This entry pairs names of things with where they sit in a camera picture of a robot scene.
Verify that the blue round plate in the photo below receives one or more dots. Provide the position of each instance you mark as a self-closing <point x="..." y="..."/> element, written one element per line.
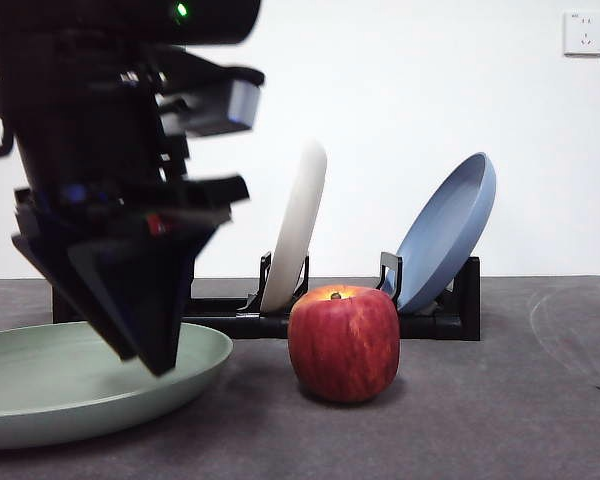
<point x="445" y="235"/>

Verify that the white round plate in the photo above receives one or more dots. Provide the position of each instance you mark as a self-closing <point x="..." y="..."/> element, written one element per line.
<point x="300" y="220"/>

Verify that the light green round plate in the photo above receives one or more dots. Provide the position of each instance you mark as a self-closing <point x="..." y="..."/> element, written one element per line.
<point x="55" y="395"/>

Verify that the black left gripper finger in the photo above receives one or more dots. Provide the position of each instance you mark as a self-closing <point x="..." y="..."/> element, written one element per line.
<point x="55" y="270"/>
<point x="145" y="290"/>

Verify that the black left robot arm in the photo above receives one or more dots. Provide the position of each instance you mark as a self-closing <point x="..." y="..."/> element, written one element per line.
<point x="105" y="20"/>

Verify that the white wall socket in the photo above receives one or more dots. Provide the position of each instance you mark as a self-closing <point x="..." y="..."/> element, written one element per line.
<point x="584" y="34"/>

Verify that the black plate rack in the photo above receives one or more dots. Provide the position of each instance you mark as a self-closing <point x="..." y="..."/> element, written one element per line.
<point x="330" y="327"/>

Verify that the red apple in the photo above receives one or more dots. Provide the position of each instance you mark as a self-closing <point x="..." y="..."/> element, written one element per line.
<point x="344" y="345"/>

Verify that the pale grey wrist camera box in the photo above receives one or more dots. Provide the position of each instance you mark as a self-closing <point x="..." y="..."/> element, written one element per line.
<point x="242" y="102"/>

